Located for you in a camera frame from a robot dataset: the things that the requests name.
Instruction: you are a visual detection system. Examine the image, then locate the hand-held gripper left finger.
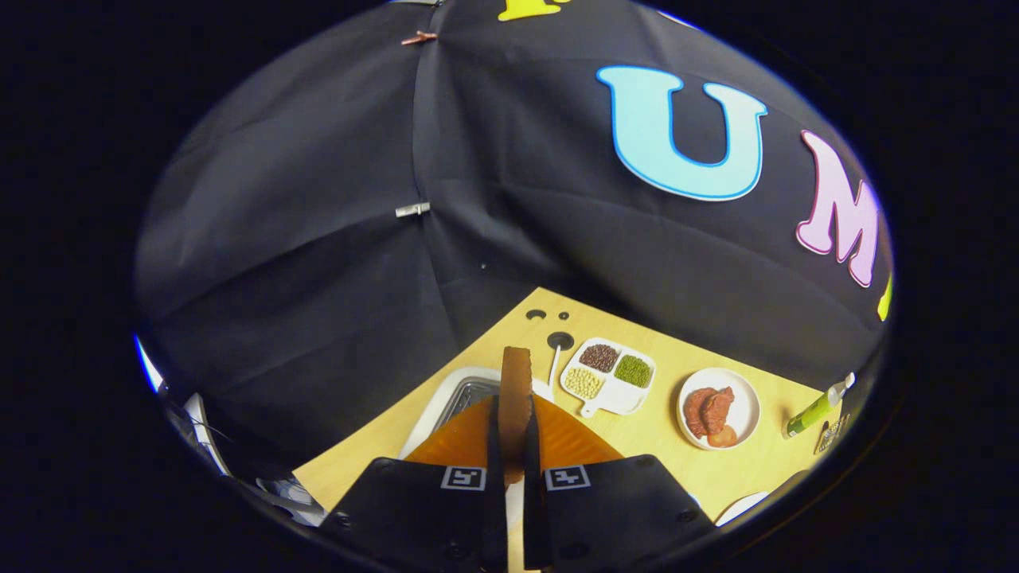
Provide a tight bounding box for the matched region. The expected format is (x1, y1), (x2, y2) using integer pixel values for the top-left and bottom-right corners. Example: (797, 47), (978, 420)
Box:
(320, 396), (508, 573)

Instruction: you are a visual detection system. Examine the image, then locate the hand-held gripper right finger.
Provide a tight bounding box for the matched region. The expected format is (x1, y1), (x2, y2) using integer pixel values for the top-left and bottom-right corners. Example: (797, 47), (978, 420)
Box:
(521, 396), (717, 573)

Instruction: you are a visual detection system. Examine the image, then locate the toasted bread slice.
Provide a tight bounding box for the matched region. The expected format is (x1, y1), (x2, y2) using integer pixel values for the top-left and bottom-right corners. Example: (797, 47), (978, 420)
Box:
(499, 346), (534, 486)

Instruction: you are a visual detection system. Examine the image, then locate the white toaster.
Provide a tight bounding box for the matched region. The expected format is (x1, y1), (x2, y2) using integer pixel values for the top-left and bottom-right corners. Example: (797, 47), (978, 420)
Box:
(398, 366), (554, 461)

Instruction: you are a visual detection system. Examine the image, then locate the white divided bean dish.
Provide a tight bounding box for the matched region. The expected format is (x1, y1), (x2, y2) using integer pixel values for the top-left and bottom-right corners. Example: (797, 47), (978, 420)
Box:
(560, 337), (658, 419)

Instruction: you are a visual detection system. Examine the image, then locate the brown meat slice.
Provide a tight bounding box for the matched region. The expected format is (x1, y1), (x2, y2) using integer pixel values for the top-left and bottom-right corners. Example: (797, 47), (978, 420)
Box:
(683, 387), (736, 439)

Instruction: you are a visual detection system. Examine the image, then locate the round beige plate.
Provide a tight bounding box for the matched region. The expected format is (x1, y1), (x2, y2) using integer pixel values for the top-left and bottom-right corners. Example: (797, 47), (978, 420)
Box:
(677, 368), (761, 452)

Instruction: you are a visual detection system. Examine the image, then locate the white rectangular plate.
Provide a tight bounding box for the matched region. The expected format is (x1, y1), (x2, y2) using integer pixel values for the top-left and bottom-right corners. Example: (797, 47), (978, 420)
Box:
(715, 491), (771, 528)

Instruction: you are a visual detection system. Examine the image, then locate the black backdrop cloth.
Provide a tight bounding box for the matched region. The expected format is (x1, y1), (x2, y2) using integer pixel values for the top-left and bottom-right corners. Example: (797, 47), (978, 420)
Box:
(135, 0), (894, 478)

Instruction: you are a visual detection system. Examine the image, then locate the clear bottle green label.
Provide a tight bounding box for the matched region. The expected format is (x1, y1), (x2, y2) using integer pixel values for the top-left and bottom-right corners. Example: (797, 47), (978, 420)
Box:
(784, 372), (857, 439)

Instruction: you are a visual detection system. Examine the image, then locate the metal wire basket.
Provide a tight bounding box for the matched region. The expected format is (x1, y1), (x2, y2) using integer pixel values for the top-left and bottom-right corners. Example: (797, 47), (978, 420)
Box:
(814, 414), (851, 456)

